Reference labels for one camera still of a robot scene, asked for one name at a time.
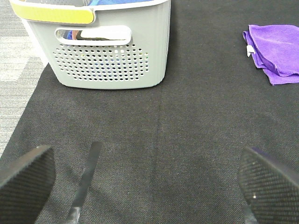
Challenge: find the thin black metal rod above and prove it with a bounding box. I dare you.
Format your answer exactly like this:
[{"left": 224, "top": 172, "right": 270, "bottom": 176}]
[{"left": 64, "top": 141, "right": 102, "bottom": 224}]

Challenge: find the purple folded towel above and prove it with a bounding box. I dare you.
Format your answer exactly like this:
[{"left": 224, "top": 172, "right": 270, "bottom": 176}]
[{"left": 242, "top": 25, "right": 299, "bottom": 85}]

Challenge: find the black textured left gripper right finger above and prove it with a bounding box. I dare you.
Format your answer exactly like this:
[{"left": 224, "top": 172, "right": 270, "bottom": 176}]
[{"left": 238, "top": 147, "right": 299, "bottom": 224}]

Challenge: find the black textured left gripper left finger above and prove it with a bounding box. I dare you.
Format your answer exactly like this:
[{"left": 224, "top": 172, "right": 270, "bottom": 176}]
[{"left": 0, "top": 146, "right": 56, "bottom": 224}]

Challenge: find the black fabric table mat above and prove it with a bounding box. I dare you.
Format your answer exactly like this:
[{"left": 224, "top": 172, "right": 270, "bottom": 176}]
[{"left": 0, "top": 0, "right": 299, "bottom": 224}]

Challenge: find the grey perforated laundry basket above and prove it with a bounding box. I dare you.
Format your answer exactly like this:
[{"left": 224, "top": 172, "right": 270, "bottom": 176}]
[{"left": 10, "top": 0, "right": 171, "bottom": 90}]

